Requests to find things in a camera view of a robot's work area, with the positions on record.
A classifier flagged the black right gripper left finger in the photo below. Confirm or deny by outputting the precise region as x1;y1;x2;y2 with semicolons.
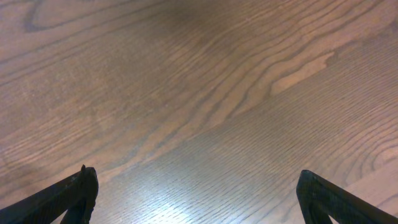
1;166;99;224

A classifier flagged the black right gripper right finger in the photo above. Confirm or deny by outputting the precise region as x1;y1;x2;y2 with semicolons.
296;170;397;224

